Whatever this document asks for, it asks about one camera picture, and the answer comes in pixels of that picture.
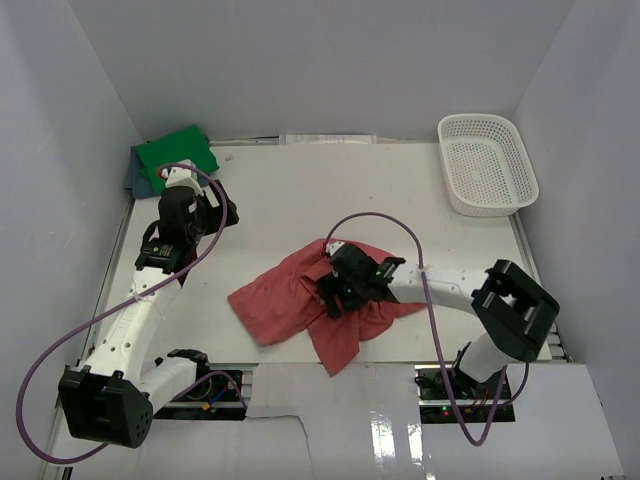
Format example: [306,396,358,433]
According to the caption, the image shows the white paper sheets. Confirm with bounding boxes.
[278,134,377,146]

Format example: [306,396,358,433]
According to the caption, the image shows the red t-shirt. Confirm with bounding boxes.
[228,239,426,376]

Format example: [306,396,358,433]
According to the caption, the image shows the green folded t-shirt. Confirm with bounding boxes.
[125,125,219,199]

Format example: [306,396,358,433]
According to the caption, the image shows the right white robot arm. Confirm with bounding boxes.
[317,241,560,399]

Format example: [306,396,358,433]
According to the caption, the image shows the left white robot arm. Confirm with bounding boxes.
[58,181,239,448]

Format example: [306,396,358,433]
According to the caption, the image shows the white plastic basket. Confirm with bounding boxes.
[437,113,539,218]

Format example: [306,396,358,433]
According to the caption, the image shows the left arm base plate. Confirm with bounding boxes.
[154,369,253,421]

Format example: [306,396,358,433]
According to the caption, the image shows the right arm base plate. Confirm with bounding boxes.
[409,364,516,425]

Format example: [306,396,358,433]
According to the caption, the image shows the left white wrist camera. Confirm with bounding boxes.
[158,159,204,196]

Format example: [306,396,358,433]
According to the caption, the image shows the blue folded t-shirt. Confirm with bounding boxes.
[125,142,219,199]

